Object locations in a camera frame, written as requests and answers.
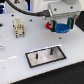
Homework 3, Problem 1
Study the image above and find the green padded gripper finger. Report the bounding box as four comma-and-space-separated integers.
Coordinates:
50, 20, 56, 31
67, 18, 74, 28

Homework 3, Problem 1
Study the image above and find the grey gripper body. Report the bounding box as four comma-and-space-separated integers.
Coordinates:
48, 2, 78, 19

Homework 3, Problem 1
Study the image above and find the small red gear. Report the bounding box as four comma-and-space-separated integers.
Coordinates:
46, 22, 52, 30

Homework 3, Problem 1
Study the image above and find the large blue gear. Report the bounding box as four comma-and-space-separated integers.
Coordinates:
55, 24, 70, 33

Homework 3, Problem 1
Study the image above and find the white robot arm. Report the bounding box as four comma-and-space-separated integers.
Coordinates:
28, 0, 81, 33

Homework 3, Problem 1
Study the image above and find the right black peg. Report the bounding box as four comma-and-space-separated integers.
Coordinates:
50, 47, 55, 56

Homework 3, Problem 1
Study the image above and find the beige electrical connector block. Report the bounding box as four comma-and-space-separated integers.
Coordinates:
13, 18, 25, 37

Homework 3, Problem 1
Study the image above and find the black cable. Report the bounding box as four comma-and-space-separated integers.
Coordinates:
4, 0, 50, 17

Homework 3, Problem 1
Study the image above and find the black peg base plate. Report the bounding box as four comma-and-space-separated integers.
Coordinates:
26, 46, 66, 68

